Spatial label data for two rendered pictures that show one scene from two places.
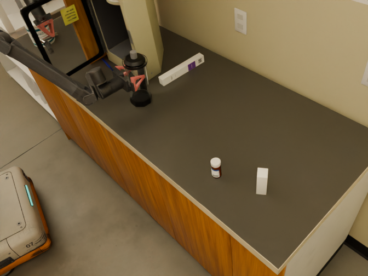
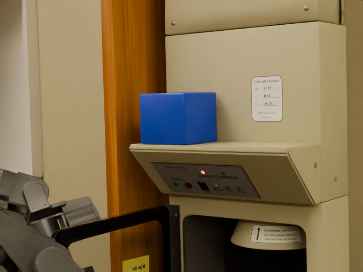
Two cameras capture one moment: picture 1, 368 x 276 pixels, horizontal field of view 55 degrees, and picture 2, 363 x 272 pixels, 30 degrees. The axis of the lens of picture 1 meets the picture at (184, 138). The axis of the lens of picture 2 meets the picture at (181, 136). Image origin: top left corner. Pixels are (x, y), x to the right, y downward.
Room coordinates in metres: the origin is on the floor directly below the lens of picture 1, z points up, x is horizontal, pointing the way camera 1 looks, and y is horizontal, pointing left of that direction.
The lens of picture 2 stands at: (0.43, 0.71, 1.59)
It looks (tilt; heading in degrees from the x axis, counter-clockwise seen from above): 3 degrees down; 342
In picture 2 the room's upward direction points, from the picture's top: 2 degrees counter-clockwise
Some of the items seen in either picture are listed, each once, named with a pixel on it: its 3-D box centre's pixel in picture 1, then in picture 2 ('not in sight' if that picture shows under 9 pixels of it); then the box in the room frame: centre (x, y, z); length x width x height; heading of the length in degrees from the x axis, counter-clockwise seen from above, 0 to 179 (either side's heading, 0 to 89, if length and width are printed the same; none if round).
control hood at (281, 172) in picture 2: not in sight; (221, 172); (1.51, 0.28, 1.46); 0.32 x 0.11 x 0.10; 35
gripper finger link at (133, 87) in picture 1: (134, 79); not in sight; (1.24, 0.16, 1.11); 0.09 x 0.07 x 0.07; 124
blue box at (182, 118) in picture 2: not in sight; (178, 117); (1.59, 0.33, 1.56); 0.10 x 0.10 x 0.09; 35
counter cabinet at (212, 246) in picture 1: (171, 141); not in sight; (1.44, 0.08, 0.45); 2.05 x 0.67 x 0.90; 35
